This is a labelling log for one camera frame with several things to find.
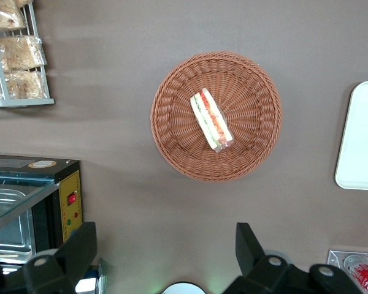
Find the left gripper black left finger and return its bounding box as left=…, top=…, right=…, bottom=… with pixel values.
left=0, top=222, right=98, bottom=294

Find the black glass food warmer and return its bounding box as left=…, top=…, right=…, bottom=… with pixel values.
left=0, top=154, right=83, bottom=267

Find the tray of packaged crackers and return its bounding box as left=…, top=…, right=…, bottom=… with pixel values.
left=0, top=0, right=55, bottom=108

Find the round brown wicker basket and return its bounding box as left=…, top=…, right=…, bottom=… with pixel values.
left=150, top=51, right=283, bottom=182

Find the triangle sandwich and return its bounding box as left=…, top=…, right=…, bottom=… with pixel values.
left=190, top=87, right=235, bottom=154

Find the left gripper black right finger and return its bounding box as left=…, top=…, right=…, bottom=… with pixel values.
left=222, top=222, right=364, bottom=294

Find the clear acrylic bottle rack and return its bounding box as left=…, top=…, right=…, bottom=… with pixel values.
left=327, top=249, right=368, bottom=294

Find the steel warmer pan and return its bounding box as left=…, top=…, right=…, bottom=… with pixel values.
left=0, top=187, right=34, bottom=264

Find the silver electronics box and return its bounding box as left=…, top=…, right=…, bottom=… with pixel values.
left=75, top=258, right=107, bottom=294

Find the red cola bottle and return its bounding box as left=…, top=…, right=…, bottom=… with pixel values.
left=343, top=254, right=368, bottom=294

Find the beige plastic tray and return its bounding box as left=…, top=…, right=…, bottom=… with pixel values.
left=334, top=80, right=368, bottom=191

